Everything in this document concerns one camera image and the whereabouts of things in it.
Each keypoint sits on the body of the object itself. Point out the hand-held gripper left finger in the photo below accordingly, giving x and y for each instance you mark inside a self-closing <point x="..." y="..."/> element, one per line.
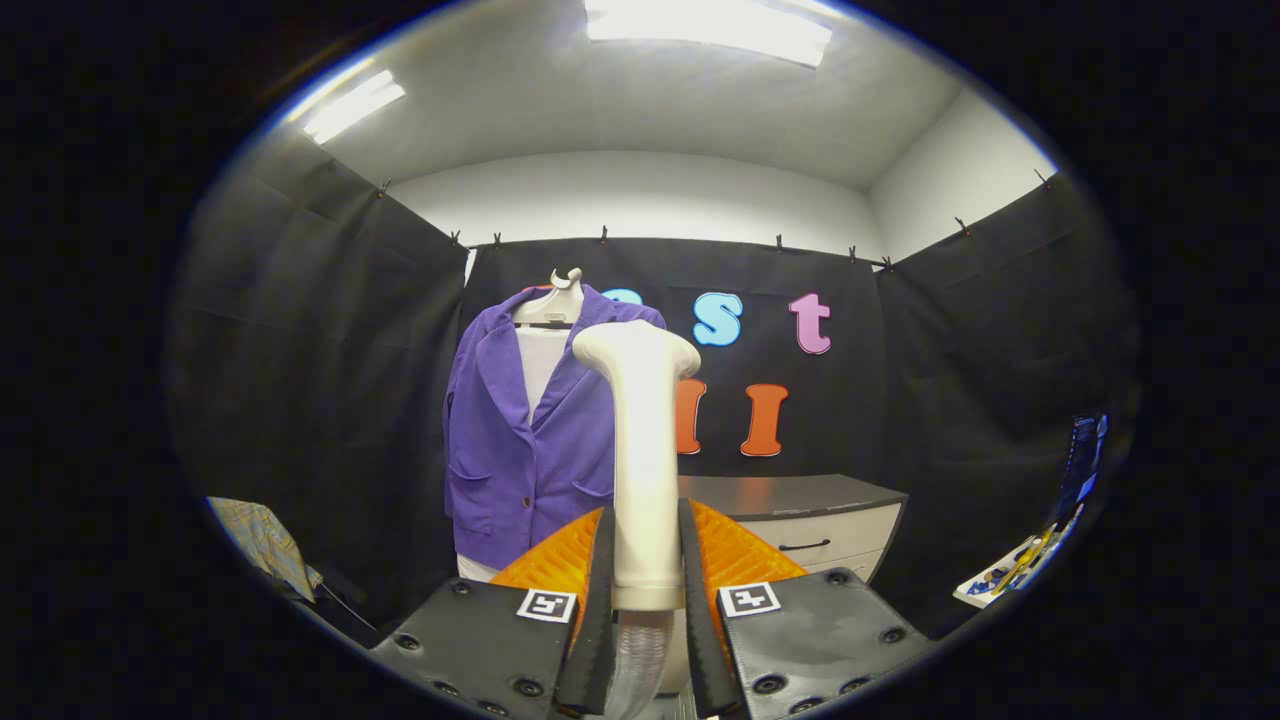
<point x="598" y="620"/>

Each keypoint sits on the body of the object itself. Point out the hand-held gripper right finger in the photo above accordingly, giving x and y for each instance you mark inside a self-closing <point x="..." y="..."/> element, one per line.
<point x="695" y="620"/>

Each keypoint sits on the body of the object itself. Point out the grey-topped drawer cabinet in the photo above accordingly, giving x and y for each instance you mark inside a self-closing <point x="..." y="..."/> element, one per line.
<point x="800" y="495"/>

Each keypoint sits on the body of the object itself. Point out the white fabric panel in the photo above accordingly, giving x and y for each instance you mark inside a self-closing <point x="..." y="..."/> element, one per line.
<point x="538" y="370"/>

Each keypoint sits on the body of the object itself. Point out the white colourful printed card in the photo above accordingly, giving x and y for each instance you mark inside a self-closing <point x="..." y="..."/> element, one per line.
<point x="1000" y="580"/>

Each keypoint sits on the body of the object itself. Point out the beige plastic hanger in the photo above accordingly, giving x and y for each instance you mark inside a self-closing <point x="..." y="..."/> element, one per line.
<point x="550" y="308"/>

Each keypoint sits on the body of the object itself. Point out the black backdrop cloth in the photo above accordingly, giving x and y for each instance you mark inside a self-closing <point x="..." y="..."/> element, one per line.
<point x="950" y="400"/>

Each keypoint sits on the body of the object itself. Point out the plaid cloth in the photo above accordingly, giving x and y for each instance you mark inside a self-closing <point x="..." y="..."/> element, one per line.
<point x="262" y="545"/>

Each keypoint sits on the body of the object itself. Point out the row of black clips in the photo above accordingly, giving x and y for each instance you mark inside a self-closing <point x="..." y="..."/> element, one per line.
<point x="603" y="234"/>

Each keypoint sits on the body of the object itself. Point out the blue printed pack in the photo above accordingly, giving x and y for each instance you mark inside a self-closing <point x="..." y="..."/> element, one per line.
<point x="1082" y="460"/>

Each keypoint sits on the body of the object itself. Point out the narrow ceiling light panel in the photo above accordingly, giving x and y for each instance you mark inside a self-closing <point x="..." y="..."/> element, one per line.
<point x="352" y="105"/>

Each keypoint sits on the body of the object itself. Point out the large ceiling light panel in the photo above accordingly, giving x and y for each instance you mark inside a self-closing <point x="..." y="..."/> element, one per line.
<point x="710" y="28"/>

